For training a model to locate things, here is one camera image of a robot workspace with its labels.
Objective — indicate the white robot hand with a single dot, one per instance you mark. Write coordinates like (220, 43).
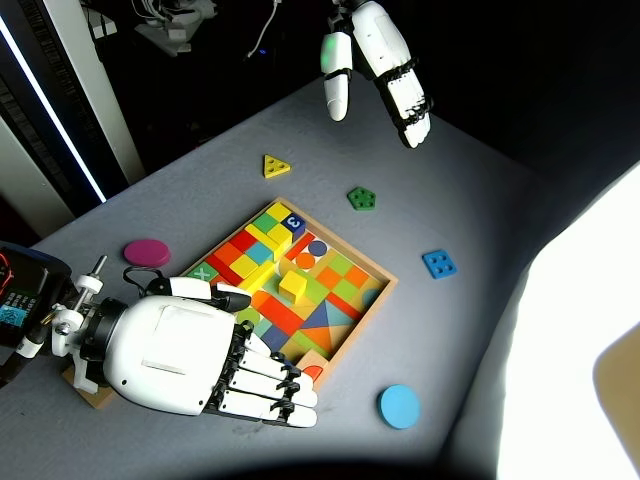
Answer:
(382, 45)
(160, 350)

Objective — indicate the yellow cube block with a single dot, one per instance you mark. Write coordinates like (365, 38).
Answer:
(292, 286)

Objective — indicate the wooden block red semicircle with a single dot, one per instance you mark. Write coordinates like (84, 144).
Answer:
(311, 359)

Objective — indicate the plain wooden rectangular plank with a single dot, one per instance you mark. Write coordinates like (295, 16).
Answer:
(100, 398)

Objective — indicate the magenta round disc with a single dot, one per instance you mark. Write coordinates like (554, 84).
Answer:
(147, 252)

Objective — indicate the green pentagon five-hole piece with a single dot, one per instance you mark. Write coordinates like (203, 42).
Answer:
(362, 199)

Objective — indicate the yellow triangle three-hole piece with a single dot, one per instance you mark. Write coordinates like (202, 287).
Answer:
(275, 167)

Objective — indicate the white equipment clutter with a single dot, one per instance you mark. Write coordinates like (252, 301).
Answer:
(167, 32)

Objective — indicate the wooden puzzle tray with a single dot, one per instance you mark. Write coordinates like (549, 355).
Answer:
(372, 285)

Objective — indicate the blue square four-hole piece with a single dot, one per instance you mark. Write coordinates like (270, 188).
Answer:
(440, 264)

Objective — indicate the blue round disc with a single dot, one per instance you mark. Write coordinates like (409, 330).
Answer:
(399, 406)

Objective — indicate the white light strip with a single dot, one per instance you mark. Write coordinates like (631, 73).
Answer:
(50, 107)

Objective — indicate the grey table cloth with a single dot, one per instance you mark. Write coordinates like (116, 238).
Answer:
(450, 325)

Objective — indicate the beige rounded board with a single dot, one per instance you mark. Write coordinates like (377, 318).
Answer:
(620, 385)

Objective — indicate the white frame post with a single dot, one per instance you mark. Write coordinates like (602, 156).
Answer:
(95, 90)

